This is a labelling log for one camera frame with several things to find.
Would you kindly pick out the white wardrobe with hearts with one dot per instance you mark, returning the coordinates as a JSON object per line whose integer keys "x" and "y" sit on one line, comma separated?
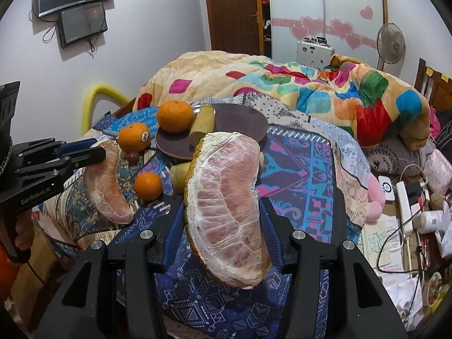
{"x": 349, "y": 26}

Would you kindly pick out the dark purple plate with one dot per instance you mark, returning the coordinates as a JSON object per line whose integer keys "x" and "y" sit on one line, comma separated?
{"x": 229, "y": 117}

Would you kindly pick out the large orange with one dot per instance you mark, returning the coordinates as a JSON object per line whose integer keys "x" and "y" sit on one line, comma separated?
{"x": 175, "y": 116}

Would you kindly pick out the wooden bed headboard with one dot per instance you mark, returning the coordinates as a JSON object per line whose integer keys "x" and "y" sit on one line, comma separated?
{"x": 435, "y": 86}

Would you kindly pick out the white appliance box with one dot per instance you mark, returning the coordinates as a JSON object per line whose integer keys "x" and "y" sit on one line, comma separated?
{"x": 314, "y": 52}

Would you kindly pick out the orange with sticker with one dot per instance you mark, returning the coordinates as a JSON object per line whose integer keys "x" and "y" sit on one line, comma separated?
{"x": 134, "y": 138}

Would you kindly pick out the person's left hand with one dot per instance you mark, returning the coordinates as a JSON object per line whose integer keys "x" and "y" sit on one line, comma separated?
{"x": 24, "y": 229}

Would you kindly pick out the white power strip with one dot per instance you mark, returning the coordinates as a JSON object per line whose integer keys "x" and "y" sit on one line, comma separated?
{"x": 405, "y": 209}

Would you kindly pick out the brown wooden door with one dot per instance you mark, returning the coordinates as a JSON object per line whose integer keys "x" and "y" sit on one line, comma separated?
{"x": 236, "y": 26}

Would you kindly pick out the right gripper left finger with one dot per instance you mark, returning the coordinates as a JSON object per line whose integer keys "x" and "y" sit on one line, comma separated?
{"x": 169, "y": 229}

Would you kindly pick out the small wall monitor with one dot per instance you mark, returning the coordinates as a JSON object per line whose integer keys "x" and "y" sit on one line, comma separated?
{"x": 81, "y": 23}

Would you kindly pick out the colourful checked blanket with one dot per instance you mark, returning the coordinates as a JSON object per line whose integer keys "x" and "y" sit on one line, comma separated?
{"x": 371, "y": 105}

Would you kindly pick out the small mandarin orange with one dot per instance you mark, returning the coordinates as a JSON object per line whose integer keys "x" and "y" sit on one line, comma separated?
{"x": 148, "y": 186}

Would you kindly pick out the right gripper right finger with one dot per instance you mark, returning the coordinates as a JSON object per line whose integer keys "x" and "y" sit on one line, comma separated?
{"x": 277, "y": 231}

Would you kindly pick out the pomelo segment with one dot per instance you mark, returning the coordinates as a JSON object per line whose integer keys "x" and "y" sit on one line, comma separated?
{"x": 102, "y": 188}
{"x": 222, "y": 217}

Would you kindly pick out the yellow padded chair frame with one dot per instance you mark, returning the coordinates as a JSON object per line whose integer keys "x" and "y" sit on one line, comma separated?
{"x": 95, "y": 94}

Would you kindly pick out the short sugarcane piece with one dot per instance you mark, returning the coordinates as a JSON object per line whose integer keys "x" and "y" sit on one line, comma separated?
{"x": 178, "y": 173}

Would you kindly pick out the blue patchwork bed cover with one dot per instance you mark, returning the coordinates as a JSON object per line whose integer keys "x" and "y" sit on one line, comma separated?
{"x": 314, "y": 173}

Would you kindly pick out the standing electric fan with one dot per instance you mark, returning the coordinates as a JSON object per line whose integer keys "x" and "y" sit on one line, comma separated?
{"x": 391, "y": 45}

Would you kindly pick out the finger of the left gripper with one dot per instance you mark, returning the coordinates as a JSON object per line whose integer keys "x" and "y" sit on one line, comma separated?
{"x": 85, "y": 157}
{"x": 71, "y": 147}

